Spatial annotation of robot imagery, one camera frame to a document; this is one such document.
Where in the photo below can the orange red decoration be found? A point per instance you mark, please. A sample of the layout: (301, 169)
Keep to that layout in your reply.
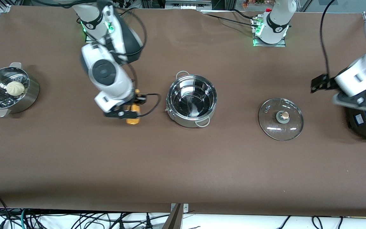
(248, 3)

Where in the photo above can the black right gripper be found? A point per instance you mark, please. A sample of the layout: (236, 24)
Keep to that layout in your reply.
(132, 102)

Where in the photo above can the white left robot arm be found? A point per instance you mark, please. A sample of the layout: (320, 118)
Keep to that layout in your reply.
(278, 19)

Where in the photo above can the steel steamer pot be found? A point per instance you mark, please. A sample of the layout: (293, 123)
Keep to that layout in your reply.
(30, 98)

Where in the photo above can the white steamed bun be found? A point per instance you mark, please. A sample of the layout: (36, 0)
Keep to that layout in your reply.
(15, 88)

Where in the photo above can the aluminium frame profile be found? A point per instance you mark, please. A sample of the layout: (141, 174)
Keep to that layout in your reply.
(5, 7)

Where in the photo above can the brown table cover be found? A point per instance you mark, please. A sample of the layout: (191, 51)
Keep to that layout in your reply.
(183, 165)

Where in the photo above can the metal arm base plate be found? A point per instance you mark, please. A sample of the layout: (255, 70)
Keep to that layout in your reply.
(89, 40)
(275, 45)

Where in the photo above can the grey angled strip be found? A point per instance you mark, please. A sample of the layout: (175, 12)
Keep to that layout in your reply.
(173, 221)

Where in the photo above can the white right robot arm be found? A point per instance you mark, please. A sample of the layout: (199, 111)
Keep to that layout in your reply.
(106, 73)

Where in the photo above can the glass lid with gold knob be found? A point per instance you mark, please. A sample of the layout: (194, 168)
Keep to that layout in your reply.
(272, 127)

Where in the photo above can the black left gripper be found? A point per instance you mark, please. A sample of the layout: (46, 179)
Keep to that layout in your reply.
(322, 83)

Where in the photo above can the grey power strip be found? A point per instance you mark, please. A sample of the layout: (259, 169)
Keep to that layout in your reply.
(186, 4)

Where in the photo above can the yellow corn cob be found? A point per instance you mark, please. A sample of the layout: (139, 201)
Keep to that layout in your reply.
(133, 120)

